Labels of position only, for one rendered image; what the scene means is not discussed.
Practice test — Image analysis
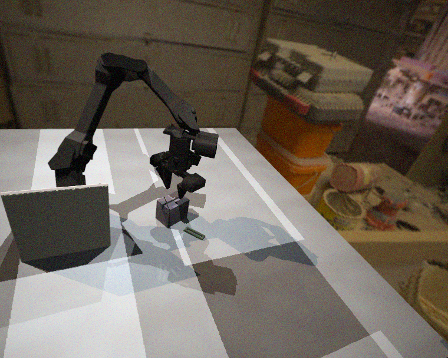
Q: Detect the dark green slotted holder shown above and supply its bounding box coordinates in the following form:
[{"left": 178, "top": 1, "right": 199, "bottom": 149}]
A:
[{"left": 184, "top": 226, "right": 205, "bottom": 240}]

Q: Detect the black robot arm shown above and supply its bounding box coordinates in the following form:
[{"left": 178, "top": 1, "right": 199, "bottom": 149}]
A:
[{"left": 48, "top": 52, "right": 219, "bottom": 187}]

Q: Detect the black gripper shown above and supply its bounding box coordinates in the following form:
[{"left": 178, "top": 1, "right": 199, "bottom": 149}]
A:
[{"left": 150, "top": 150, "right": 206, "bottom": 199}]

